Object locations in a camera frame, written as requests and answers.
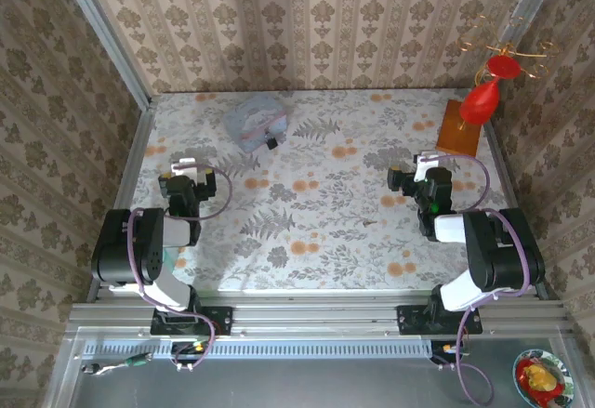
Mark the orange wooden base block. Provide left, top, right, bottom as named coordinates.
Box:
left=435, top=99, right=482, bottom=157

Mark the teal object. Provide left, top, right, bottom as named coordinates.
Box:
left=163, top=245, right=181, bottom=272

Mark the floral tablecloth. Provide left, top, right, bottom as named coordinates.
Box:
left=110, top=89, right=534, bottom=294

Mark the red hourglass ornament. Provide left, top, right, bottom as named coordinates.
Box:
left=459, top=54, right=522, bottom=126

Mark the yellow fruit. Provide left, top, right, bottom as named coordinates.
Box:
left=523, top=362, right=557, bottom=391

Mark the patterned bowl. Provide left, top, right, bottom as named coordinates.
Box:
left=512, top=349, right=577, bottom=408

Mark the red fruit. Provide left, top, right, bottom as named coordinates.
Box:
left=517, top=357, right=566, bottom=405

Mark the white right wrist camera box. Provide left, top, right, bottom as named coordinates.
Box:
left=415, top=151, right=441, bottom=184

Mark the aluminium side rail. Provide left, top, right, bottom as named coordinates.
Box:
left=86, top=104, right=158, bottom=303
left=483, top=119, right=560, bottom=302

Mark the aluminium front rail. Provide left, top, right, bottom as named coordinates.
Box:
left=68, top=302, right=574, bottom=336

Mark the gold wire ornament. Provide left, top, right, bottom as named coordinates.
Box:
left=457, top=12, right=560, bottom=85

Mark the green connector with wires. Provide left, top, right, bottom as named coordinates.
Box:
left=82, top=352, right=154, bottom=376

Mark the grey slotted cable duct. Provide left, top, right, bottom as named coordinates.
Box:
left=82, top=337, right=434, bottom=361

